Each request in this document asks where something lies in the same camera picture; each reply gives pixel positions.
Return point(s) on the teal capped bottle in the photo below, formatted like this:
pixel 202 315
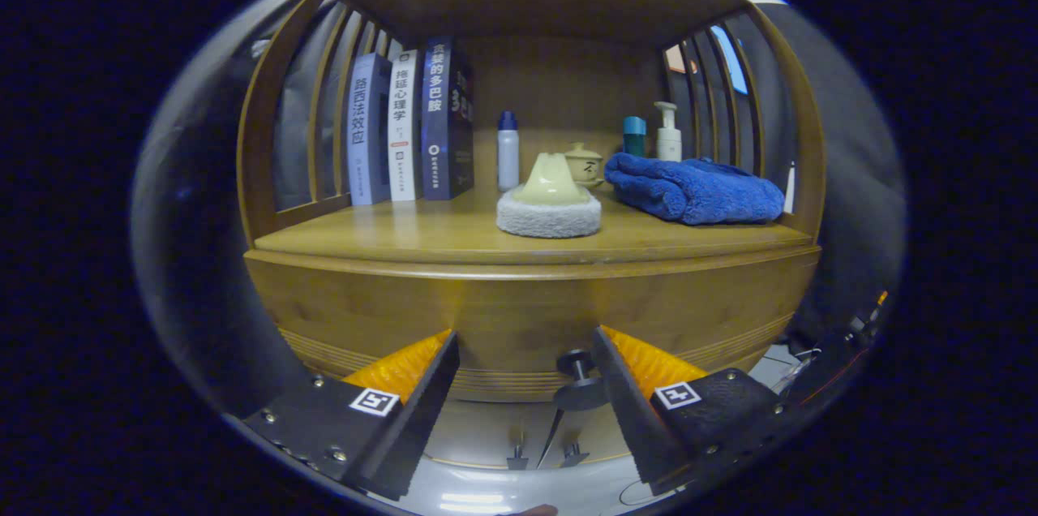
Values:
pixel 634 139

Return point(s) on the light blue book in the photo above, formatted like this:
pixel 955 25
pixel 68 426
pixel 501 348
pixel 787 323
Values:
pixel 369 135

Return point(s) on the black backdrop cloth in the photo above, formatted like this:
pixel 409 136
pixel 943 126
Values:
pixel 195 256

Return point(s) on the white book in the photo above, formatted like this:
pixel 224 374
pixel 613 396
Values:
pixel 404 131

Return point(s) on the blue folded towel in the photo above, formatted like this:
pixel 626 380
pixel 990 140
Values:
pixel 697 191

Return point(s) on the black orange device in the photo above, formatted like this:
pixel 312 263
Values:
pixel 868 321

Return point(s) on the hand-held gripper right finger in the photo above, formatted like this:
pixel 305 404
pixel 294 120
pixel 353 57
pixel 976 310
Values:
pixel 624 410

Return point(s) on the dark blue book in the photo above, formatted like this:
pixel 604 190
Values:
pixel 438 126

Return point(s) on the beige lidded teacup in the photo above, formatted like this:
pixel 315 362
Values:
pixel 585 165

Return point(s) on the wooden countertop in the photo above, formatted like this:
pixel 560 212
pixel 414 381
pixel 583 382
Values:
pixel 422 232

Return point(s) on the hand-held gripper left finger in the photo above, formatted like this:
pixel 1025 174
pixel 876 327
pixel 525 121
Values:
pixel 426 410

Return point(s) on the white bottle with blue cap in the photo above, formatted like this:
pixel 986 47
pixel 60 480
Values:
pixel 508 159

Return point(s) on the black drawer knob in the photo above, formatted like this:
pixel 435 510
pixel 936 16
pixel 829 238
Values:
pixel 580 394

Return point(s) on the white pump bottle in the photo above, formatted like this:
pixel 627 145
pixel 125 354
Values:
pixel 668 139

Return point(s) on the wooden drawer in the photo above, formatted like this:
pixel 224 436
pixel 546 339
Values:
pixel 519 313

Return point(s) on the cream brush with fluffy base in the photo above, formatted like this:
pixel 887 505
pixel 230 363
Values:
pixel 550 183

